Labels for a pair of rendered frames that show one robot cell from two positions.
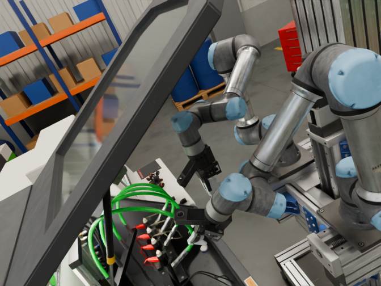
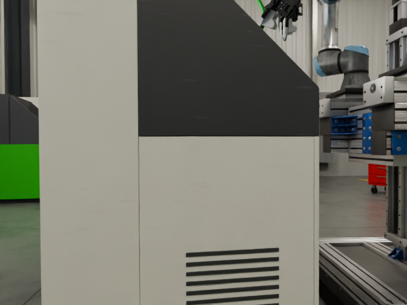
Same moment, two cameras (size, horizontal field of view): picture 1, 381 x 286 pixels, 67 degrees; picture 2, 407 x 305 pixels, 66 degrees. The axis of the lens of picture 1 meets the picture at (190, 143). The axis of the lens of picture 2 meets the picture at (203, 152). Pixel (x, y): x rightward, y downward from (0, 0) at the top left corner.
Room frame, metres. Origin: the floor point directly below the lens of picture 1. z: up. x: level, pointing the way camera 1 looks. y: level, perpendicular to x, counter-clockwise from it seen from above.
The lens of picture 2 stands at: (-0.47, 0.28, 0.76)
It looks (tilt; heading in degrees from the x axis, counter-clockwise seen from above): 1 degrees down; 3
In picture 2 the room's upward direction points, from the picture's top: straight up
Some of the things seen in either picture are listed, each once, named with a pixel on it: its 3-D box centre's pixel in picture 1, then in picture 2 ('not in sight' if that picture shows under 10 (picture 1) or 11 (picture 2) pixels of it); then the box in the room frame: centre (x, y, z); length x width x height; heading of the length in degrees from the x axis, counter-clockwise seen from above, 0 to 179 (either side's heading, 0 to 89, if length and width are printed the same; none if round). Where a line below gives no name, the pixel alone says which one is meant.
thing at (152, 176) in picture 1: (155, 179); not in sight; (1.62, 0.30, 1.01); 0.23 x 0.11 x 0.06; 12
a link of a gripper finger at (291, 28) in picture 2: (214, 186); (290, 29); (0.92, -0.01, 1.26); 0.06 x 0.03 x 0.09; 102
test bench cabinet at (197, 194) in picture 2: not in sight; (213, 232); (0.86, 0.32, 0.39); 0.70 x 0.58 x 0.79; 12
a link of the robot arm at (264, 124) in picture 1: (275, 130); (354, 59); (1.21, -0.40, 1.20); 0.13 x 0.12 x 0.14; 50
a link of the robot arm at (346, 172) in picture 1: (358, 178); not in sight; (0.71, -0.45, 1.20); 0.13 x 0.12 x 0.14; 172
